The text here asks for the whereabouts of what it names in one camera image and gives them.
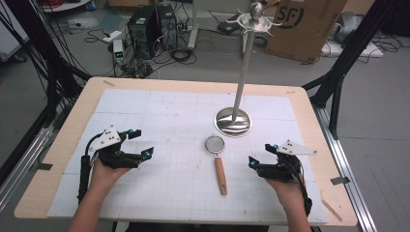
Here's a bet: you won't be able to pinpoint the slim black computer tower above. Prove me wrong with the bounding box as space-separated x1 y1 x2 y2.
157 3 179 51

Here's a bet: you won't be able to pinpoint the wooden-handled mesh strainer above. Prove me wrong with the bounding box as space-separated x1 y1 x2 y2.
204 134 228 196

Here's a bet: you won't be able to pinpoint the black frame with cables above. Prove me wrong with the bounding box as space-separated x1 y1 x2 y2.
0 0 92 129

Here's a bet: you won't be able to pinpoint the small device with green light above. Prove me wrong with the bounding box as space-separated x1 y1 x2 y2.
112 39 126 66

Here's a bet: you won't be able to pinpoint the thin wooden stick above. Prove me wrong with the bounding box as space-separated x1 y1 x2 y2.
321 197 344 223

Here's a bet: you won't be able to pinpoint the coiled black floor cable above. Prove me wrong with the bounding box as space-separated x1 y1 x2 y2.
169 47 198 66

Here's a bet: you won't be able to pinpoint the black metal frame struts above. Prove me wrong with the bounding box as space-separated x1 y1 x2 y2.
302 0 401 140

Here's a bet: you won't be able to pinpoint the person's right hand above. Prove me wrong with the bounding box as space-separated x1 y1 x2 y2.
265 173 307 211

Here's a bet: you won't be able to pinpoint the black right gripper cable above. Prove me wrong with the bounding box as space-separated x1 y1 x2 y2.
289 159 313 218

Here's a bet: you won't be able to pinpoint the person's left hand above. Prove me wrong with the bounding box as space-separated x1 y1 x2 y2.
88 158 133 195

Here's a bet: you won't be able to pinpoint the brown cardboard box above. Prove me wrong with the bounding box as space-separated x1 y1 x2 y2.
264 0 348 64

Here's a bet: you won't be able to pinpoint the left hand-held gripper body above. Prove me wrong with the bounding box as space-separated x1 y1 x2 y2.
88 125 143 170

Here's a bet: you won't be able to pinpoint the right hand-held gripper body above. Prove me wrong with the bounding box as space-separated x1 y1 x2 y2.
256 138 318 184

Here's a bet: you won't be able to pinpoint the black power adapter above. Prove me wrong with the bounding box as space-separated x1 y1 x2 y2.
217 18 242 36

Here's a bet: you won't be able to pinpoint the white desk leg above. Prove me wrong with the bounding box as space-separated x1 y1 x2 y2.
187 0 199 51

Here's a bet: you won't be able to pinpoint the metal utensil stand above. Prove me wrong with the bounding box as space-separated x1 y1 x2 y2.
213 1 283 138

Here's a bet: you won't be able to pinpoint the white grid mat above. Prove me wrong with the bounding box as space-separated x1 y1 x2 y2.
46 88 329 225

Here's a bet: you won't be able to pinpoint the flat white board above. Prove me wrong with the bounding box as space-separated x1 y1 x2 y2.
321 40 385 59

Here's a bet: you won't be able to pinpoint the aluminium rail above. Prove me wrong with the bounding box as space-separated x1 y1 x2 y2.
311 104 379 232
0 125 56 213

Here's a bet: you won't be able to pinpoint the large black computer tower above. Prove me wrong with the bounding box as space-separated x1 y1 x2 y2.
127 5 162 61

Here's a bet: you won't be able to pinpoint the white power strip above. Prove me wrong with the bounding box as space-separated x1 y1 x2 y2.
102 30 124 44

